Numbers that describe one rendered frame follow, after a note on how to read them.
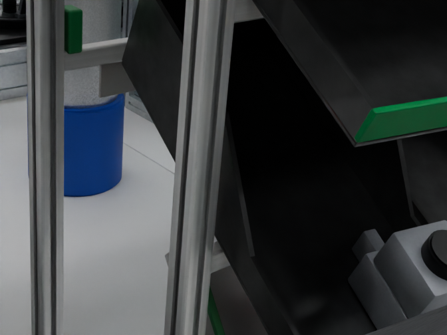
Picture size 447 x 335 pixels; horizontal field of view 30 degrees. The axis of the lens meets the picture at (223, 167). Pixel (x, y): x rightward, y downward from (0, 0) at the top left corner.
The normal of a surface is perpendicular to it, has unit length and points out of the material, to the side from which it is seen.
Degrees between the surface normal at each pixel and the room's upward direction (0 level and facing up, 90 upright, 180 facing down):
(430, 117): 115
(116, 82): 90
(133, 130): 0
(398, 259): 90
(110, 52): 90
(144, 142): 0
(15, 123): 0
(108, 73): 90
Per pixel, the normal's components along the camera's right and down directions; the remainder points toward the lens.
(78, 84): 0.18, 0.44
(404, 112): 0.44, 0.75
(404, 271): -0.86, 0.15
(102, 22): 0.69, 0.36
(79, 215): 0.08, -0.90
